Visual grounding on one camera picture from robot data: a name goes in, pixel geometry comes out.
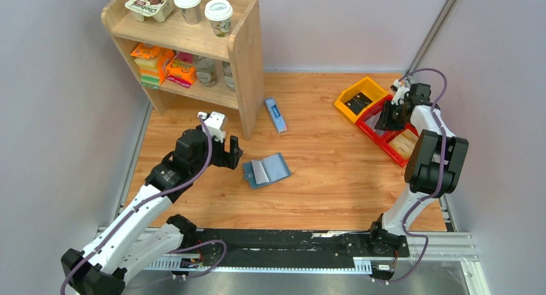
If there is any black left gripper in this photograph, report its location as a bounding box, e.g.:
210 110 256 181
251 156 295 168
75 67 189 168
191 131 243 176

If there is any blue leather card holder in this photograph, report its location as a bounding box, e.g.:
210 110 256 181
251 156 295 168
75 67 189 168
242 153 292 189

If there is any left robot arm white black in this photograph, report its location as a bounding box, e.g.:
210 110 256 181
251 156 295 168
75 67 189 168
60 126 243 294

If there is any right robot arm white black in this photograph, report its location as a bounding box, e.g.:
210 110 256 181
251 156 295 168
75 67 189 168
367 81 469 256

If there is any black card in yellow bin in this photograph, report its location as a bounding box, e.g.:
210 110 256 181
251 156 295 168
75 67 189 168
344 92 372 115

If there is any middle red plastic bin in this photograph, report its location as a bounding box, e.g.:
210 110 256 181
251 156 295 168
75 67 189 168
356 95 402 145

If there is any red plastic bin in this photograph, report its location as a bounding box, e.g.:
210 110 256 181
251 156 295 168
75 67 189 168
356 95 402 145
379 124 419 167

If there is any near red plastic bin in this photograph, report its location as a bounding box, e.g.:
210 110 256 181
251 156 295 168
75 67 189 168
379 124 419 167

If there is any yellow plastic bin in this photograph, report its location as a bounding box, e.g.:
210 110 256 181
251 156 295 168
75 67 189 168
334 76 389 123

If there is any blue rectangular box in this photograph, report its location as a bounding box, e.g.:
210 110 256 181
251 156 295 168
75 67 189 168
264 97 288 134

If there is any right glass jar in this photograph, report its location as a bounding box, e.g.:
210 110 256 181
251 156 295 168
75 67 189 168
222 61 236 92

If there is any glass jar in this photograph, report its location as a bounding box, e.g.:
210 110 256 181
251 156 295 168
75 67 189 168
222 61 236 92
193 55 218 87

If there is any left glass jar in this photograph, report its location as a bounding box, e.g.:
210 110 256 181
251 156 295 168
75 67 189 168
193 55 218 87

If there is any orange pink snack bag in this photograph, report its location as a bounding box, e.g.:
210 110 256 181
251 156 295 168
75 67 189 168
165 52 197 88

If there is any wooden shelf unit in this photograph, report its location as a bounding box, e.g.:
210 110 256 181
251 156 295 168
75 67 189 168
101 0 265 140

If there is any stack of coloured sponges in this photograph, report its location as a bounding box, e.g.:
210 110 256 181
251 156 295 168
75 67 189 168
134 57 160 86

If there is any orange snack box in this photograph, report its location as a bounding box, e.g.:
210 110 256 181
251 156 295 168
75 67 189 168
131 43 175 85

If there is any right white lidded paper cup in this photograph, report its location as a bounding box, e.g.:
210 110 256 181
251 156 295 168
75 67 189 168
205 0 234 37

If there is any white lidded paper cup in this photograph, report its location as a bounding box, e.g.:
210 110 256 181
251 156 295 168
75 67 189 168
174 0 202 24
205 0 234 37

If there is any left white lidded paper cup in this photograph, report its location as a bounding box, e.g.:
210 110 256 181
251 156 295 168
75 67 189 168
174 0 202 24

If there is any chocolate pudding cup pack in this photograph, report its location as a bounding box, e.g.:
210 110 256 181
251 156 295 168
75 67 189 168
124 0 173 23

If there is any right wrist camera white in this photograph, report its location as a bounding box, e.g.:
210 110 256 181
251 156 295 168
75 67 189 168
391 80 410 106

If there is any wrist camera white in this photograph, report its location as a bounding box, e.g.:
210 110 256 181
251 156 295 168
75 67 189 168
391 80 410 106
198 111 228 143

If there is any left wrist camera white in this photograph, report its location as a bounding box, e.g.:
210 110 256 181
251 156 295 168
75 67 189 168
198 111 228 143

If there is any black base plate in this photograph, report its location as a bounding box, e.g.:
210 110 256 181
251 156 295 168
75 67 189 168
155 217 410 271

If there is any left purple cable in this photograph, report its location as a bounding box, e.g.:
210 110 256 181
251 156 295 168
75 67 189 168
59 113 228 295

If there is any aluminium rail frame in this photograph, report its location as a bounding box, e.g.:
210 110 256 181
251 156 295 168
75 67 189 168
77 227 491 295

